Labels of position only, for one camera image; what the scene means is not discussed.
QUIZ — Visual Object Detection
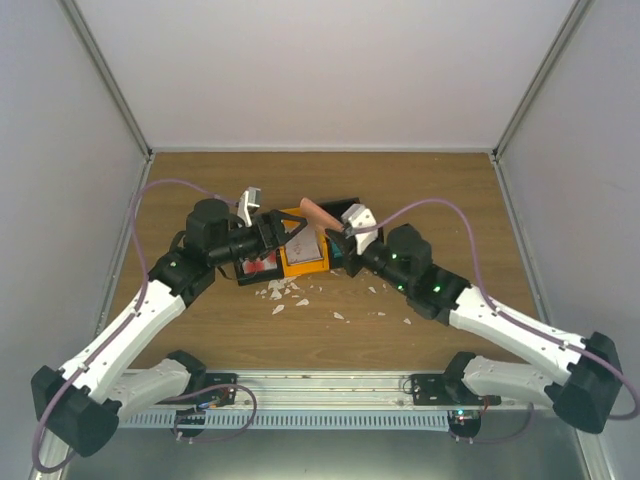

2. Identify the pink leather card holder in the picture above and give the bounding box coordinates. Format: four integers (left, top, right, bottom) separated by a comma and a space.
299, 197, 344, 236

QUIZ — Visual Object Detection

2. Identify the red circle card stack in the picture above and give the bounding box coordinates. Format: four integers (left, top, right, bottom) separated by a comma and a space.
241, 252, 278, 277

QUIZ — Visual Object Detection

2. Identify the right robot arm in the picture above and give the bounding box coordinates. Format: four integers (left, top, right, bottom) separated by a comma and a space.
326, 224, 622, 434

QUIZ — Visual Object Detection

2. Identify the aluminium mounting rail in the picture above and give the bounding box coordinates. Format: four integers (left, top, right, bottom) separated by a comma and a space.
119, 369, 591, 409

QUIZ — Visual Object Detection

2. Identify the white patterned card stack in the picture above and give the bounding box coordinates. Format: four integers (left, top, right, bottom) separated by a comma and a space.
285, 228, 322, 265

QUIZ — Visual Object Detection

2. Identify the black bin with red cards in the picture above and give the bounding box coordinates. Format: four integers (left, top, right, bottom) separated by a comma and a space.
234, 250, 284, 286

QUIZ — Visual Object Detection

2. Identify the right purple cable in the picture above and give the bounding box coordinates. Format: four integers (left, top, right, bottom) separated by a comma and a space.
349, 197, 632, 420

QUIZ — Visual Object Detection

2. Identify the slotted cable duct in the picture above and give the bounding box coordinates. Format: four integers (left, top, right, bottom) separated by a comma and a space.
117, 409, 451, 431

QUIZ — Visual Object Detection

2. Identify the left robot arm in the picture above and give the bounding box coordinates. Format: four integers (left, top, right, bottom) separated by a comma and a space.
31, 199, 307, 461

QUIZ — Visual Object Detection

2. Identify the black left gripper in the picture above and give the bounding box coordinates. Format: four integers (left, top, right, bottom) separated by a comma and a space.
210, 209, 307, 266

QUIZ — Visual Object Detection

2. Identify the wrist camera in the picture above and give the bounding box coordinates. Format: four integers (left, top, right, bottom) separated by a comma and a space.
237, 187, 261, 227
341, 203, 378, 256

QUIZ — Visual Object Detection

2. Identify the yellow plastic bin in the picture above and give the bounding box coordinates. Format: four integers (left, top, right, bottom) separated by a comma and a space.
279, 226, 330, 277

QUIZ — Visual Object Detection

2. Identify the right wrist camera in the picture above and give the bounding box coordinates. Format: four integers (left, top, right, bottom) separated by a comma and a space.
341, 203, 378, 256

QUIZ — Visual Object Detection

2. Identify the black bin with teal cards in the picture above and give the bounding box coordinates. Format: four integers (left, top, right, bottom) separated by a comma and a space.
319, 197, 363, 277

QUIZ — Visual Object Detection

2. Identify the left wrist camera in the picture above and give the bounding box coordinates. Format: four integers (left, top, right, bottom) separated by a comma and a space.
237, 187, 261, 227

